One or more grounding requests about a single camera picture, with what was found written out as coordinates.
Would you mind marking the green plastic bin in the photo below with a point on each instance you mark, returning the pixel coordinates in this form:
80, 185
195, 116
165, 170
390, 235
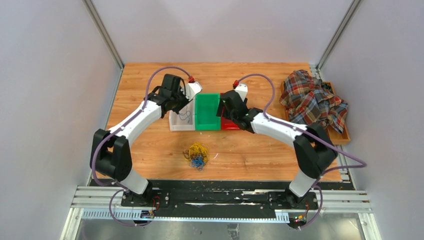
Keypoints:
205, 110

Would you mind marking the plaid cloth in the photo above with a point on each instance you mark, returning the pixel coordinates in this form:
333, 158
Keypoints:
309, 100

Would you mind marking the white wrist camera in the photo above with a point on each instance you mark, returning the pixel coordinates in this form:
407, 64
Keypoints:
241, 89
192, 88

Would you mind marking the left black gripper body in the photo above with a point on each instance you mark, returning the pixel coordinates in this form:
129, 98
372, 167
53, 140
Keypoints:
180, 101

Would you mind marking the aluminium frame rail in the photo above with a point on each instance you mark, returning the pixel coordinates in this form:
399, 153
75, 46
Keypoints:
218, 205

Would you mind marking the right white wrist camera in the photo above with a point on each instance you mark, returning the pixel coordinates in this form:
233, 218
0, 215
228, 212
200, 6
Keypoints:
241, 89

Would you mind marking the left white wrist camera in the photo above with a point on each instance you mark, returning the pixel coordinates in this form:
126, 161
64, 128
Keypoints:
192, 88

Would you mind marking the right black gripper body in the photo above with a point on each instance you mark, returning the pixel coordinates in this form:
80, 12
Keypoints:
225, 113

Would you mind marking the white plastic bin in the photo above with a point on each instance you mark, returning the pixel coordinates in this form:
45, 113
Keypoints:
184, 120

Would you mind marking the red plastic bin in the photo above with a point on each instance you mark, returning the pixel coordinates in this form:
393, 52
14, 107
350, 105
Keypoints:
227, 124

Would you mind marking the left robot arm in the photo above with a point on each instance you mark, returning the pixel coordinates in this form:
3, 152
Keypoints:
111, 149

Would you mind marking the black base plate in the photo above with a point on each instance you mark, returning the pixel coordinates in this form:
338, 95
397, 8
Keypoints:
208, 185

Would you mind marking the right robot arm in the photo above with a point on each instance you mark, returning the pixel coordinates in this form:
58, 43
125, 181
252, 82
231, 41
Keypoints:
313, 148

